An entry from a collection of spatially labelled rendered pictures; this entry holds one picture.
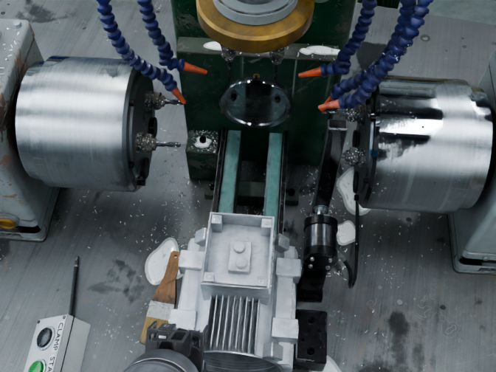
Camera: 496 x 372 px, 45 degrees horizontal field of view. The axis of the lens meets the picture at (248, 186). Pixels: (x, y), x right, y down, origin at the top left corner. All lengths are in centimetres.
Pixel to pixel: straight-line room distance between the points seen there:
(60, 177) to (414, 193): 63
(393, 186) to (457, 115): 16
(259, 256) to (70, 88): 44
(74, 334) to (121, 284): 33
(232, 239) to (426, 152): 36
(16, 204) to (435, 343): 86
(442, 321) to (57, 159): 80
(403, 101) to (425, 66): 59
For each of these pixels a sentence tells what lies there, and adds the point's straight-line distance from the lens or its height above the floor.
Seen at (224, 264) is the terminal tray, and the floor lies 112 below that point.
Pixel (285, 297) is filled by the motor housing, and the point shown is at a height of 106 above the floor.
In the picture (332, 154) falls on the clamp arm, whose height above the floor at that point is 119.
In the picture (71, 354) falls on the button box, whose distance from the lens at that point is 96.
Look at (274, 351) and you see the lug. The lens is 90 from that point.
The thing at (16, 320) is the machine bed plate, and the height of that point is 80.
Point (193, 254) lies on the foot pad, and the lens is 97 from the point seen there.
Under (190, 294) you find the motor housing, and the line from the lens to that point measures 96.
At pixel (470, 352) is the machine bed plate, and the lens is 127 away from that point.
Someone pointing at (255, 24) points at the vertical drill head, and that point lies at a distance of 90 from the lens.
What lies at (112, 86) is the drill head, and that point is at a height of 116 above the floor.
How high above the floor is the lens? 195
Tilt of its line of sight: 58 degrees down
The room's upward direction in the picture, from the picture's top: straight up
